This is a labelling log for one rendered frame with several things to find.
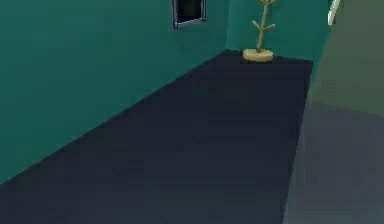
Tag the tan wooden coat stand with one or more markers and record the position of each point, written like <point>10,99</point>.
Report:
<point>258,54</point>

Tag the dark framed wall picture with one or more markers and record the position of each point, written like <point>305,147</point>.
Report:
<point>188,10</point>

